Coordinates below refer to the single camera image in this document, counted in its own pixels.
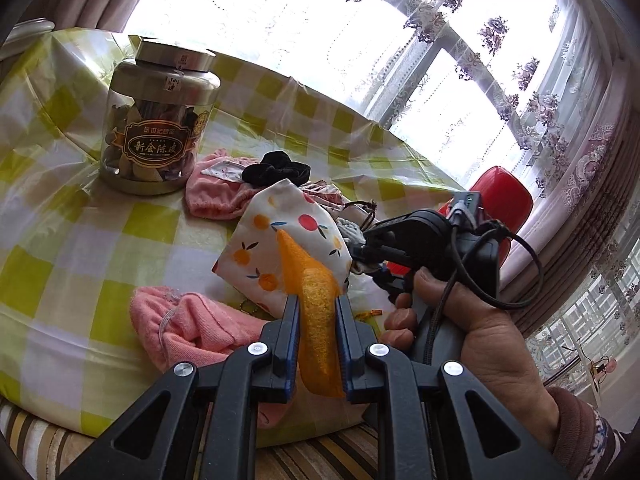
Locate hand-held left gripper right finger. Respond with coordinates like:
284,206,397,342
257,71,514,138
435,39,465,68
334,294,571,480

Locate person's right hand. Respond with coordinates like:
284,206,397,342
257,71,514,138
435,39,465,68
382,266,561,453

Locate pink plush cloth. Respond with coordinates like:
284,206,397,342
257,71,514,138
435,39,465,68
130,286,301,431
185,149,261,220

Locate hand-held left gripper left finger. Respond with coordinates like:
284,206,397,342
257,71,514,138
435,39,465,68
60,294,303,480

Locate fruit print cloth pouch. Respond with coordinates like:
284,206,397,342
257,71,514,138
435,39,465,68
212,178,353,318

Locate orange cloth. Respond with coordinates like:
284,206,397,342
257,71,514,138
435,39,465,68
276,229,346,400

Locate white cabinet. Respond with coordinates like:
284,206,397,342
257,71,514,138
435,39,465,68
5,17,56,43

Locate person's right forearm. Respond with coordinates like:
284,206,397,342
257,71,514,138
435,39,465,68
542,385,631,480

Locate clear jar with silver lid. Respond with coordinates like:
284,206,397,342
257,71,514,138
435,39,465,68
98,36,221,196

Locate white window frame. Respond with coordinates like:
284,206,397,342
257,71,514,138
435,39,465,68
370,0,506,133

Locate grey knit cloth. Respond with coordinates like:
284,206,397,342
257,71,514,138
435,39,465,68
335,217,366,247

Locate green checkered plastic tablecloth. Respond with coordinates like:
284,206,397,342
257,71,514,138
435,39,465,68
0,27,466,448

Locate black cable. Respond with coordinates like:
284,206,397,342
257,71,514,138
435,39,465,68
445,220,545,311

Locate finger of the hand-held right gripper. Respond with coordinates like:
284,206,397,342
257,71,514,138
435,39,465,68
372,267,415,307
350,240,396,273

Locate black scrunchie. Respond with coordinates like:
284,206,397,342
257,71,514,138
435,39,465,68
242,151,311,186

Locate striped sofa cushion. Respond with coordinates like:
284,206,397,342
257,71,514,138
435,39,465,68
0,395,401,480

